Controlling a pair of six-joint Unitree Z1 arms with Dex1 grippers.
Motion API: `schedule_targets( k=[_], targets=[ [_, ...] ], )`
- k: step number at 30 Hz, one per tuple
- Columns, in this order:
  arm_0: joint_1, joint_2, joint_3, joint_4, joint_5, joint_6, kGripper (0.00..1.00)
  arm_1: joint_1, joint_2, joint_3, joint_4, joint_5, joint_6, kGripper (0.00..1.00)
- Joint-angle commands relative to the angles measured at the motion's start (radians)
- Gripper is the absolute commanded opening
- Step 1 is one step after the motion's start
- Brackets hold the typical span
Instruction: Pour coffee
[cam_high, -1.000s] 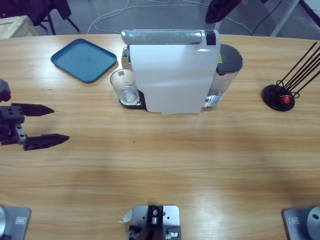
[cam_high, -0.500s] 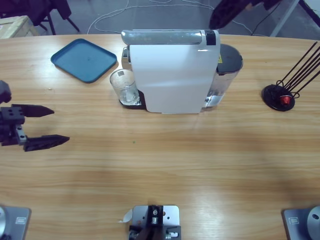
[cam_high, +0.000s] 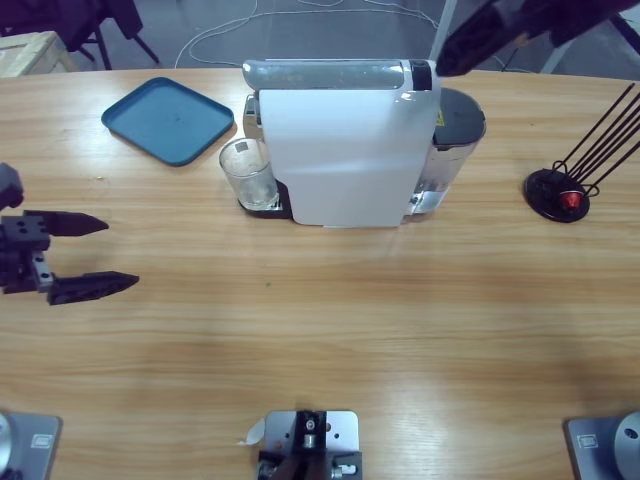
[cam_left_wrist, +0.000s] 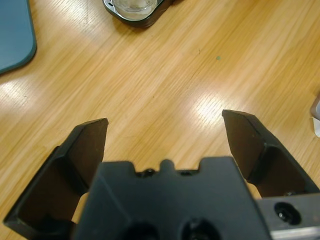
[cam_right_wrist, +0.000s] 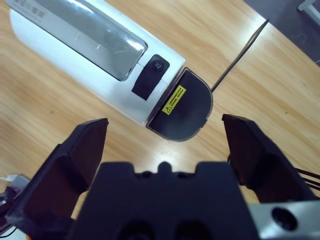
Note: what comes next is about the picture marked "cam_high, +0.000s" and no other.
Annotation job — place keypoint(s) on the blue plastic tray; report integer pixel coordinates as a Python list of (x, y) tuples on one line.
[(167, 120)]

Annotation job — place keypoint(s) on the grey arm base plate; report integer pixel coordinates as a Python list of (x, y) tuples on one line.
[(30, 445), (605, 445)]

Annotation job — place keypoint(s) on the white frame leg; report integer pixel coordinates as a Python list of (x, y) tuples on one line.
[(557, 57), (444, 20)]

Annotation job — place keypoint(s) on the black chair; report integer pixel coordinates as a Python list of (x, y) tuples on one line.
[(120, 15)]

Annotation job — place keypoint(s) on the clear water tank black lid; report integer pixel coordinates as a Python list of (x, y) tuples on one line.
[(460, 120)]

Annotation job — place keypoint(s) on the clear drinking glass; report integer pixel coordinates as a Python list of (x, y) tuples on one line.
[(247, 172)]

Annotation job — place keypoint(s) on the white capsule coffee machine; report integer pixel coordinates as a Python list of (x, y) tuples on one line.
[(345, 150)]

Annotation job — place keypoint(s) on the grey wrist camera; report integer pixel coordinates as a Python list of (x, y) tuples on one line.
[(10, 185)]

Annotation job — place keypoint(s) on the red coffee capsule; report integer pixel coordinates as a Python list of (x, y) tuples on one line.
[(570, 201)]

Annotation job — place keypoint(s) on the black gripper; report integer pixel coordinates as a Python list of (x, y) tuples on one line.
[(22, 270)]

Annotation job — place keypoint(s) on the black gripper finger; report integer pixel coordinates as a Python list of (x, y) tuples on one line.
[(585, 20), (480, 35)]

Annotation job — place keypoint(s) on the white paper tab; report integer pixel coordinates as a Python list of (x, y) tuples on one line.
[(255, 432)]

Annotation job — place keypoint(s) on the wooden crate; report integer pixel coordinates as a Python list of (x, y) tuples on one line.
[(30, 55)]

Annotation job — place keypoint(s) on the black frame bar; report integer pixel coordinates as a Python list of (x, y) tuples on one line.
[(627, 27)]

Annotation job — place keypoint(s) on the black capsule holder with rods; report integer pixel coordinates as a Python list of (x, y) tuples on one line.
[(542, 195)]

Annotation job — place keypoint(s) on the centre metal base mount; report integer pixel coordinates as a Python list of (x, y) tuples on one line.
[(310, 435)]

